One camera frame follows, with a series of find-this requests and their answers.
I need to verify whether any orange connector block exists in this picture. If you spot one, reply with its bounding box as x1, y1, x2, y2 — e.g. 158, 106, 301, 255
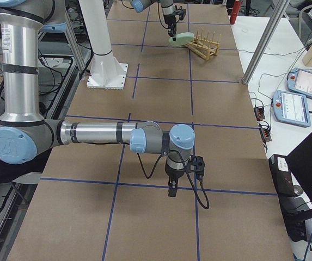
259, 125, 272, 142
254, 106, 265, 121

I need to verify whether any wooden dish rack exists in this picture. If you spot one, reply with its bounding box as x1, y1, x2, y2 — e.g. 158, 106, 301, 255
185, 29, 222, 61

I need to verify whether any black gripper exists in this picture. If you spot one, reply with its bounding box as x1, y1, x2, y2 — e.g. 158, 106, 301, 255
165, 150, 188, 197
163, 12, 176, 41

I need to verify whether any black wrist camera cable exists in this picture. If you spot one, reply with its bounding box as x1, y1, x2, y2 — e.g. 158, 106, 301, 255
137, 150, 210, 210

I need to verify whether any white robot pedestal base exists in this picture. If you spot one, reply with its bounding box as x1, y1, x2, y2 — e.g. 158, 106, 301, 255
79, 0, 128, 90

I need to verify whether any teach pendant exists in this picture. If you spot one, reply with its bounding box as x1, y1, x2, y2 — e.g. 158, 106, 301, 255
287, 67, 312, 99
272, 90, 311, 127

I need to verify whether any red bottle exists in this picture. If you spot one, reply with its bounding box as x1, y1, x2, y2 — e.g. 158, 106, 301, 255
230, 0, 242, 25

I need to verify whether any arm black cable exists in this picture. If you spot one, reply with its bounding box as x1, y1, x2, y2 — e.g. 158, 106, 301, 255
157, 0, 170, 29

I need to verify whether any aluminium frame post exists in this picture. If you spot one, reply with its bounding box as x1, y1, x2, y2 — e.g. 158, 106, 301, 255
242, 0, 290, 85

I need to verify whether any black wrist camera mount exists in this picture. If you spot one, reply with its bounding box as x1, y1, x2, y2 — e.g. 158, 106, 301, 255
186, 155, 205, 176

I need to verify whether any far teach pendant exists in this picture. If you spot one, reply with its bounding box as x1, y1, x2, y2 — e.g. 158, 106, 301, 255
287, 67, 312, 99

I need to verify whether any near teach pendant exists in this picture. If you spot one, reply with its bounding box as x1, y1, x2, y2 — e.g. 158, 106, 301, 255
272, 90, 311, 127

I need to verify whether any far orange connector block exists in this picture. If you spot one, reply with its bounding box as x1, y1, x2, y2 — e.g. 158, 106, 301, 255
254, 106, 265, 121

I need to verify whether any black computer box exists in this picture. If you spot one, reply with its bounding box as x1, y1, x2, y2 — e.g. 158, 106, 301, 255
268, 154, 304, 197

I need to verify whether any light green plate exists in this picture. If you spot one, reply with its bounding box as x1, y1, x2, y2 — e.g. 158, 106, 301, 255
168, 32, 194, 46

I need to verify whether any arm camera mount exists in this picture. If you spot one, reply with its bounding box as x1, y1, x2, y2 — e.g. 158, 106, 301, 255
173, 7, 186, 21

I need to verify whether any near orange connector block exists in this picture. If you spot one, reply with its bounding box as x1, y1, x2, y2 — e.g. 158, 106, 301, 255
259, 125, 272, 142

